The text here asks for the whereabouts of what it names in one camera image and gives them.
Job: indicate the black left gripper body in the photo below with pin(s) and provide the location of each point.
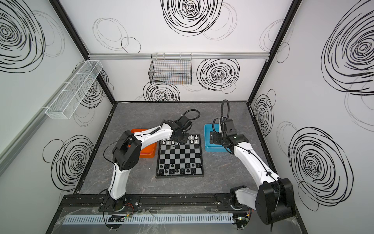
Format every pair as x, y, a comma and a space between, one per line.
179, 137

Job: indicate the white slotted cable duct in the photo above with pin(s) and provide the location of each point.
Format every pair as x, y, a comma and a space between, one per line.
97, 219

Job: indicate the black vertical frame post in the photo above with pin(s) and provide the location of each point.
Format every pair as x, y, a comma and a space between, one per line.
60, 11

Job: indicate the aluminium wall rail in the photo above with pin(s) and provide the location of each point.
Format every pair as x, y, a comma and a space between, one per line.
194, 55

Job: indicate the orange plastic tray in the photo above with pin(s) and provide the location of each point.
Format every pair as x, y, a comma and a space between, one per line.
149, 151

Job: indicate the blue plastic tray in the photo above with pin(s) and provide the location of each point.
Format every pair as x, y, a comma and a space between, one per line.
213, 146

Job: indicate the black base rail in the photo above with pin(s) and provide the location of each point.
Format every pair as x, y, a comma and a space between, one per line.
138, 202

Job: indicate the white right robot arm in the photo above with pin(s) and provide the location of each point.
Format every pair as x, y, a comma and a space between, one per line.
274, 199

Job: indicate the black wire basket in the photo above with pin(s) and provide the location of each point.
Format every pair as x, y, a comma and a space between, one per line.
171, 71

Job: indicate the black right frame post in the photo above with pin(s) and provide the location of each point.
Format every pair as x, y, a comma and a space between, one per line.
276, 44

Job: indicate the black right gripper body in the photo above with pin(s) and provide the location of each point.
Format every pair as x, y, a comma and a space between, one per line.
217, 137

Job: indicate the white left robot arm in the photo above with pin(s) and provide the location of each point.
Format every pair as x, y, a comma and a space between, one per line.
126, 153

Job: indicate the white mesh shelf basket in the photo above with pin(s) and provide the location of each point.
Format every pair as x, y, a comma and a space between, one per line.
82, 89

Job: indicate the black and white chessboard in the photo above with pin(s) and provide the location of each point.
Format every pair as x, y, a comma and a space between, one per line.
177, 159

